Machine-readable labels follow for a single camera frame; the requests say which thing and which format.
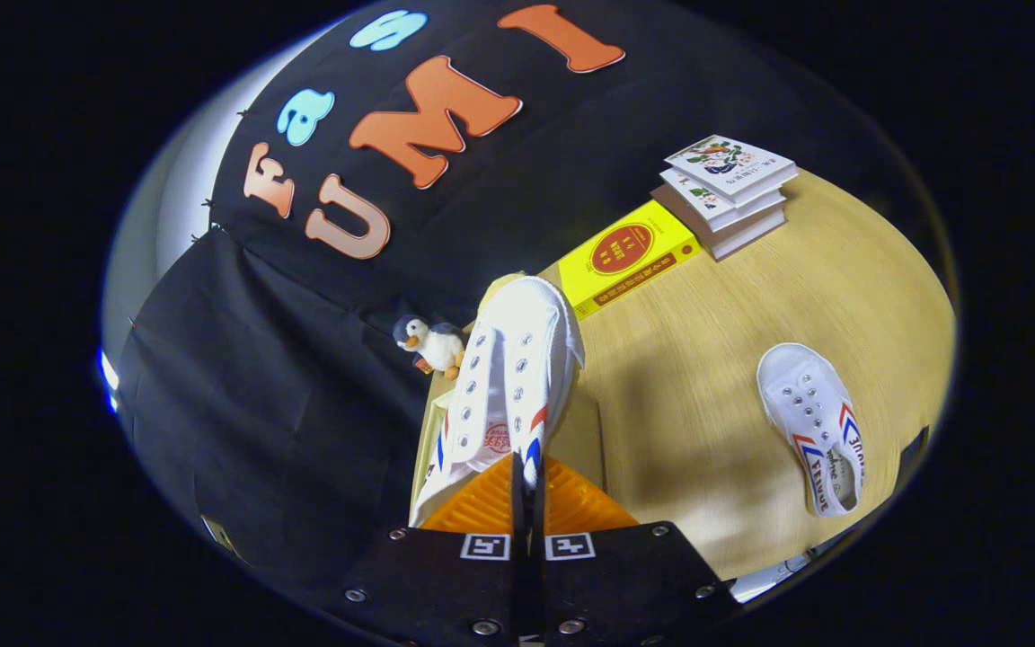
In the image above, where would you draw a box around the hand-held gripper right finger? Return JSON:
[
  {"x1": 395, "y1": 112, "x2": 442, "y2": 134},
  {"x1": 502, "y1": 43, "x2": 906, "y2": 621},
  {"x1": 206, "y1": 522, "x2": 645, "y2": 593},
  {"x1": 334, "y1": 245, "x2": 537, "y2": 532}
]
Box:
[{"x1": 528, "y1": 454, "x2": 743, "y2": 647}]

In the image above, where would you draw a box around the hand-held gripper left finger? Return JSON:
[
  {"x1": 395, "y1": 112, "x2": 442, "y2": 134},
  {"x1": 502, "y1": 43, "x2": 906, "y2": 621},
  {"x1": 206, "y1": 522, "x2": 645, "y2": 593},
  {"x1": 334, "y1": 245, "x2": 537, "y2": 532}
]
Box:
[{"x1": 324, "y1": 454, "x2": 532, "y2": 647}]

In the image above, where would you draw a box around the beige fabric storage box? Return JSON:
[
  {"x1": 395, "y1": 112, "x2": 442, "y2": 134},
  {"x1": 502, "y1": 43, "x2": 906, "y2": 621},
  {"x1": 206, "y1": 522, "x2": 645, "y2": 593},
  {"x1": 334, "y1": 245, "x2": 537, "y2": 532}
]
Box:
[{"x1": 408, "y1": 373, "x2": 610, "y2": 531}]

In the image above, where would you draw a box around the white canvas shoe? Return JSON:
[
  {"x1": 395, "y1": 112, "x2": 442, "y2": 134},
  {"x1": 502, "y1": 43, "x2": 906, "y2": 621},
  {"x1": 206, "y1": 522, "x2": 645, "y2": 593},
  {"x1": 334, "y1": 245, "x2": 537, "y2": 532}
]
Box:
[
  {"x1": 756, "y1": 342, "x2": 866, "y2": 518},
  {"x1": 410, "y1": 275, "x2": 586, "y2": 528}
]

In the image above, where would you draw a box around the penguin plush toy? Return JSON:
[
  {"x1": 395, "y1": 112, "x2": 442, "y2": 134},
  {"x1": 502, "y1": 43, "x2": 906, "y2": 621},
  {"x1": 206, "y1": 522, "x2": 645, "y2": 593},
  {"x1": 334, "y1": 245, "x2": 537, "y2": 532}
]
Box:
[{"x1": 392, "y1": 315, "x2": 466, "y2": 380}]

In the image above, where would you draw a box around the black backdrop cloth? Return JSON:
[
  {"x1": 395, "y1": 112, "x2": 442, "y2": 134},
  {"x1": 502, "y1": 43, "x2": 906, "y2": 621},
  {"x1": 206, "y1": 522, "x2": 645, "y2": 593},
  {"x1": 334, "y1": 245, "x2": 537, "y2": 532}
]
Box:
[{"x1": 113, "y1": 0, "x2": 932, "y2": 612}]

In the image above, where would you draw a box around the yellow round plush toy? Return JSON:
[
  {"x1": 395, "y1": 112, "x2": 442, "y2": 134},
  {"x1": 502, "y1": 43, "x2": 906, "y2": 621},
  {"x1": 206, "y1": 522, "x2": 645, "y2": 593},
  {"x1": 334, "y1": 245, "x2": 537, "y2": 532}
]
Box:
[{"x1": 484, "y1": 272, "x2": 527, "y2": 311}]

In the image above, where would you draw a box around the yellow book with red circle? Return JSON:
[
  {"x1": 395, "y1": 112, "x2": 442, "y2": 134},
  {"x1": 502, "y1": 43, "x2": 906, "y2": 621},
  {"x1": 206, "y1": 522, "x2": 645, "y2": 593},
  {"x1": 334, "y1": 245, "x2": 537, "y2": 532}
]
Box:
[{"x1": 558, "y1": 199, "x2": 703, "y2": 320}]

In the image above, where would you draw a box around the white illustrated book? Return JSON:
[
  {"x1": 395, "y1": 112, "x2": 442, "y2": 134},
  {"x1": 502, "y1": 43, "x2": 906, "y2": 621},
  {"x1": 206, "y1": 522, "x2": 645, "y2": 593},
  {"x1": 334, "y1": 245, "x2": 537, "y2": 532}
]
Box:
[
  {"x1": 659, "y1": 168, "x2": 788, "y2": 233},
  {"x1": 664, "y1": 135, "x2": 799, "y2": 208}
]

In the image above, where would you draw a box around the ceiling light panel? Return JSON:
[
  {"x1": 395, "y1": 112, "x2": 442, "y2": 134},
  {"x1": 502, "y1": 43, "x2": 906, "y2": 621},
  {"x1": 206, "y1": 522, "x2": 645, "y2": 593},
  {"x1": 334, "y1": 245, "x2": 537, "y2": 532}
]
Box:
[{"x1": 100, "y1": 349, "x2": 121, "y2": 414}]

